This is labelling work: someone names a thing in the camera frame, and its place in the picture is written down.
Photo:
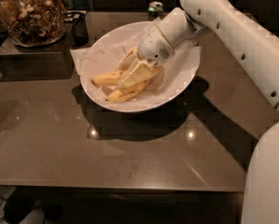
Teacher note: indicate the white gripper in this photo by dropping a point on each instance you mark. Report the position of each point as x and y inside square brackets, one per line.
[154, 47]

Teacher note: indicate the dark box stand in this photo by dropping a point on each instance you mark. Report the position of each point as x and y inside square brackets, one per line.
[42, 63]

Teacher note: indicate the white bowl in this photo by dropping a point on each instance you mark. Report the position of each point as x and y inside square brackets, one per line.
[132, 104]

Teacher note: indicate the white paper liner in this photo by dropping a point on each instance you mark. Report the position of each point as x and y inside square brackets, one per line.
[101, 56]

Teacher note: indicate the yellow banana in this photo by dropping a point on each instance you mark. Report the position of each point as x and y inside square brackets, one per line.
[124, 94]
[112, 78]

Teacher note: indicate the green soda can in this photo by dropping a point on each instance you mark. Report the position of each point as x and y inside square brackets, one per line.
[154, 10]

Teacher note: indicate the black container with handle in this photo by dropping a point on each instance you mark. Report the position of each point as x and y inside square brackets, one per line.
[79, 27]

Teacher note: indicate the glass jar of nuts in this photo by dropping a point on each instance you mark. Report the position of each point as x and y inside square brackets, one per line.
[33, 23]

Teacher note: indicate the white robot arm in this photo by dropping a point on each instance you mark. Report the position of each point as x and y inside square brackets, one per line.
[257, 51]

